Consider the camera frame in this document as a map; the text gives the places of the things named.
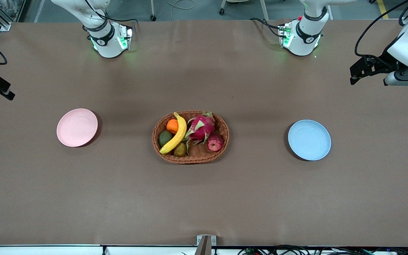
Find green avocado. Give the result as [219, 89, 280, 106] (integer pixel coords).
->
[158, 130, 174, 148]

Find yellow-green kiwi fruit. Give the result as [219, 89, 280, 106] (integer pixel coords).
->
[173, 142, 188, 158]

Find black cable bundle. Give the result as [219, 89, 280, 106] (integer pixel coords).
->
[238, 244, 408, 255]

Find red apple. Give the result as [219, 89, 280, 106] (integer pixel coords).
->
[207, 134, 225, 152]

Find pink round plate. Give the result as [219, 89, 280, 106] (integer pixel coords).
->
[56, 108, 98, 147]

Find yellow banana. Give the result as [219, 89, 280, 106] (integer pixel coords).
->
[159, 112, 188, 154]

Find blue round plate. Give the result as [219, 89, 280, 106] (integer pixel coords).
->
[288, 120, 332, 161]

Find white floor cable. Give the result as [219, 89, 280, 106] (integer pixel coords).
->
[166, 0, 196, 22]

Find metal table edge bracket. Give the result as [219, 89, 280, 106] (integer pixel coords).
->
[194, 234, 217, 255]

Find pink dragon fruit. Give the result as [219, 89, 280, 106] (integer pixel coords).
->
[184, 111, 216, 155]

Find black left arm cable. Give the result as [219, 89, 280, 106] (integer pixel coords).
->
[354, 0, 408, 58]

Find brown wicker basket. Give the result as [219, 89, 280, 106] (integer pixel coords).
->
[152, 110, 230, 164]

